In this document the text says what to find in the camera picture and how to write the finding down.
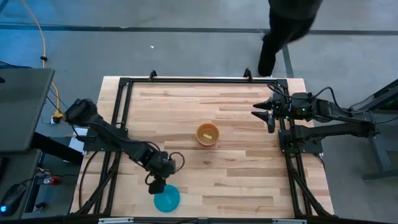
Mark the yellow cable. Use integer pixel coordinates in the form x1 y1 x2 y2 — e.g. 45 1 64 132
21 0 65 124

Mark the black metal table frame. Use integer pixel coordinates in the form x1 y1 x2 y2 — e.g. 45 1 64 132
70 68 335 218

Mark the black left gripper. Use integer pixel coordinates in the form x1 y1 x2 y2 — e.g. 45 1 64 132
144 151 177 195

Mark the orange plastic bowl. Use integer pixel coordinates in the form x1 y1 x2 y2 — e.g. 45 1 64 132
195 122 221 147

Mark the black metal stand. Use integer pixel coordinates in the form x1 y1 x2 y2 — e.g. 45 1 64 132
349 79 398 182

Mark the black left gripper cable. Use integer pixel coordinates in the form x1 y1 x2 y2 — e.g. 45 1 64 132
169 151 186 172

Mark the small red device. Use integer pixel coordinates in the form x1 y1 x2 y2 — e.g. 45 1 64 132
43 175 63 186

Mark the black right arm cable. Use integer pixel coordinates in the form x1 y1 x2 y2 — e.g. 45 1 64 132
266 83 354 116

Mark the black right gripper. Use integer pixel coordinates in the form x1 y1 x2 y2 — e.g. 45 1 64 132
251 92 313 124

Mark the black computer mouse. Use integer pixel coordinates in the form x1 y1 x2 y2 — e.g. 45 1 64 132
0 183 27 217

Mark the blue plastic bowl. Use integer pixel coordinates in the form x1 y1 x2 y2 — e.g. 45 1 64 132
153 184 181 213

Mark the person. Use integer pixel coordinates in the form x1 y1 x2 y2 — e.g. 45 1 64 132
257 0 323 78

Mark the white paper label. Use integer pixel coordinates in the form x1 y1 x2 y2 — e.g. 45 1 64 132
68 126 88 154

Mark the grey side desk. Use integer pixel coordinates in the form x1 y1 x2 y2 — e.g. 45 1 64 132
0 68 56 153

